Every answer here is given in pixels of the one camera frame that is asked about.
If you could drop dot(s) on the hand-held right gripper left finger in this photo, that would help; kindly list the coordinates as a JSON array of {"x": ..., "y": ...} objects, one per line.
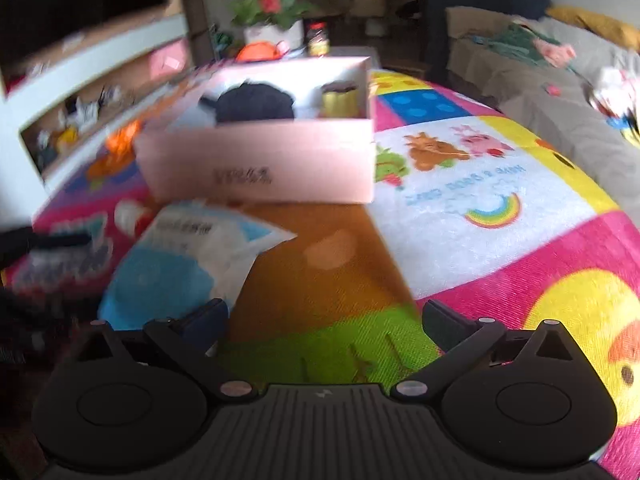
[{"x": 205, "y": 322}]

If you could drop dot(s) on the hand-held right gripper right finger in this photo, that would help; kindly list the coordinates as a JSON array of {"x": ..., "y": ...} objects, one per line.
[{"x": 445, "y": 325}]

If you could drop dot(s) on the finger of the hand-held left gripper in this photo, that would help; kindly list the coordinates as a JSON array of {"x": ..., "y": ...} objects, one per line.
[
  {"x": 25, "y": 320},
  {"x": 45, "y": 242}
]

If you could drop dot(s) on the blue plastic packet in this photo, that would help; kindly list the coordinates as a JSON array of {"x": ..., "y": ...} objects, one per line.
[{"x": 175, "y": 265}]

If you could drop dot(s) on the pink cardboard box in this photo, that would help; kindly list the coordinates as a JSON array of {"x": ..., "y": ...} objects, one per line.
[{"x": 260, "y": 165}]

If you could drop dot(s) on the black plush toy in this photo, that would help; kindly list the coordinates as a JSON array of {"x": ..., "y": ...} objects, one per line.
[{"x": 255, "y": 102}]

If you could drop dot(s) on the yellow cylindrical toy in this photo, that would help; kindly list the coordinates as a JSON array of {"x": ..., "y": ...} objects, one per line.
[{"x": 340, "y": 100}]

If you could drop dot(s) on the colourful printed mat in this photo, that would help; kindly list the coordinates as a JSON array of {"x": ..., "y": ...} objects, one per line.
[{"x": 475, "y": 260}]

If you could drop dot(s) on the white television cabinet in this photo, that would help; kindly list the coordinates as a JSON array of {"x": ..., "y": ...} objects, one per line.
[{"x": 60, "y": 85}]

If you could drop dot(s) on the pink bag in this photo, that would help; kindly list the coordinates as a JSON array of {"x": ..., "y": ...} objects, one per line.
[{"x": 169, "y": 60}]

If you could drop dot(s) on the black television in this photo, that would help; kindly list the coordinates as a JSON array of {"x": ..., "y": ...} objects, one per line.
[{"x": 75, "y": 5}]

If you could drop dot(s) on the grey sofa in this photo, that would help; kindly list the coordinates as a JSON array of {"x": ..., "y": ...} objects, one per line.
[{"x": 550, "y": 105}]

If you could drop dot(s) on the orange bowl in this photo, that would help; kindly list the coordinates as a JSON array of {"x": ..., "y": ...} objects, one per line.
[{"x": 257, "y": 52}]

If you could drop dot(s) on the green cloth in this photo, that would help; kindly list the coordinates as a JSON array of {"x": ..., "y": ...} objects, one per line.
[{"x": 515, "y": 42}]

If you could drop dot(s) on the pink cloth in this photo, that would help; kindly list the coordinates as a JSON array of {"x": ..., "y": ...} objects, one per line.
[{"x": 554, "y": 52}]

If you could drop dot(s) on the white flowerpot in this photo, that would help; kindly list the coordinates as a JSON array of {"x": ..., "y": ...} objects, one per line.
[{"x": 272, "y": 36}]

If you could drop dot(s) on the red lid jar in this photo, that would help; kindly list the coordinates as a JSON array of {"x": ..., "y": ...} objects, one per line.
[{"x": 318, "y": 40}]

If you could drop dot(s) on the yellow pillow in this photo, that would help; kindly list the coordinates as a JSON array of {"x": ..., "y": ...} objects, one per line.
[{"x": 595, "y": 25}]

